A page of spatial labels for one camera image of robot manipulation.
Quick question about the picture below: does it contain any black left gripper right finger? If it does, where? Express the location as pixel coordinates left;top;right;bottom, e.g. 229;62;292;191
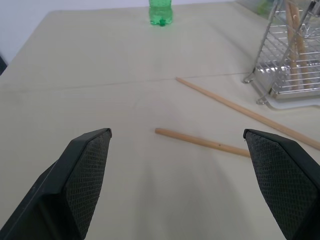
242;128;320;240

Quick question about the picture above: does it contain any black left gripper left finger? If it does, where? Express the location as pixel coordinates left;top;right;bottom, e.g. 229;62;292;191
0;127;113;240

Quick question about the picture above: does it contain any wooden chopstick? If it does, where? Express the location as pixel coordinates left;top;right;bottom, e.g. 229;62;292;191
154;127;251;158
175;76;320;150
289;0;313;89
284;0;301;91

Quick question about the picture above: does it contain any white drip tray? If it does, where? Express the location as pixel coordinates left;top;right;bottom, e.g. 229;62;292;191
252;66;320;111

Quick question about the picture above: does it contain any green plastic bottle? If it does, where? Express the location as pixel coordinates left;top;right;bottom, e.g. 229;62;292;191
148;0;174;27

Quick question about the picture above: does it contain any chrome wire dish rack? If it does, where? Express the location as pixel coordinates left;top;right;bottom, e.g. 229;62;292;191
242;0;320;105

